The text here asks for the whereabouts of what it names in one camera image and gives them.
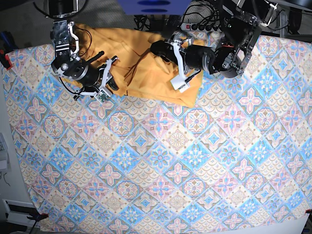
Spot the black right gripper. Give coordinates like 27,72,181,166
73,51,119,97

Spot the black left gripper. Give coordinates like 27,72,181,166
150,40,216,74

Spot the yellow T-shirt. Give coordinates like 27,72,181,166
76,23,203,108

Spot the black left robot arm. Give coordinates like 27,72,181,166
150,0,277,81

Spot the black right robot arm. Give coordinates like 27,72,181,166
33,0,119,101

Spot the white power strip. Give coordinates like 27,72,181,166
180,23,221,32

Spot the blue base panel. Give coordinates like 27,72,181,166
118,0,191,15

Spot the black red table clamp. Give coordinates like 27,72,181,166
0,31,17,70

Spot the patterned blue tile tablecloth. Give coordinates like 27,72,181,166
0,36,312,234

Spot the black clamp bottom left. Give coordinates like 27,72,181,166
27,212,49,222

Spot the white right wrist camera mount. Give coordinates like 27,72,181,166
74,56,119,104

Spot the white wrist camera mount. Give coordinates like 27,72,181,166
74,56,119,104
170,34,200,93

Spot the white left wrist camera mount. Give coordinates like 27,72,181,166
170,34,200,93

